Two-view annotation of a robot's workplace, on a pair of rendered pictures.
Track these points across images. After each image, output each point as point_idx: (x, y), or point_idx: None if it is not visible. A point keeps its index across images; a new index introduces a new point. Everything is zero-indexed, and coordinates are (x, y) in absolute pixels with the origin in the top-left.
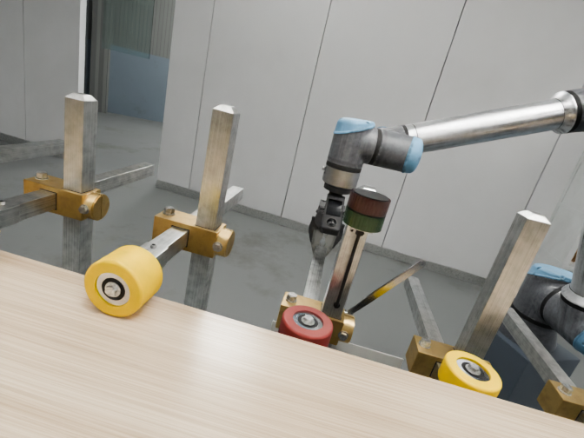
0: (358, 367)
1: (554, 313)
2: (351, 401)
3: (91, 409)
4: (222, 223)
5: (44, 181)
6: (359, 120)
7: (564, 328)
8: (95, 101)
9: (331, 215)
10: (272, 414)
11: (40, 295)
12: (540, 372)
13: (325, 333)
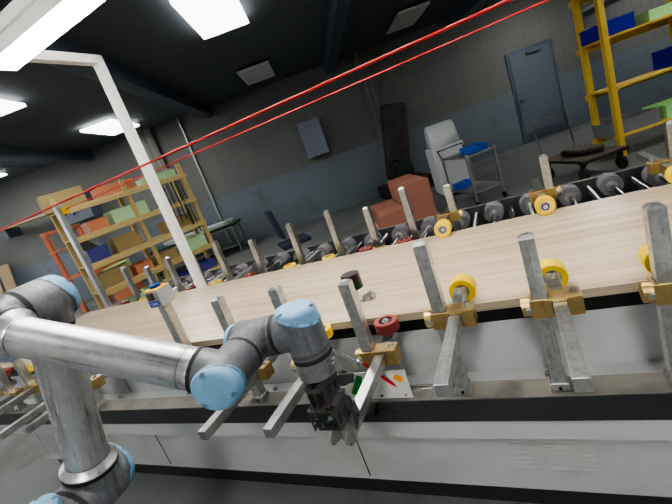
0: (369, 315)
1: (106, 496)
2: (376, 306)
3: (449, 282)
4: (432, 313)
5: (566, 290)
6: (294, 303)
7: (120, 486)
8: (518, 239)
9: (340, 373)
10: (402, 296)
11: (498, 290)
12: (248, 389)
13: (378, 318)
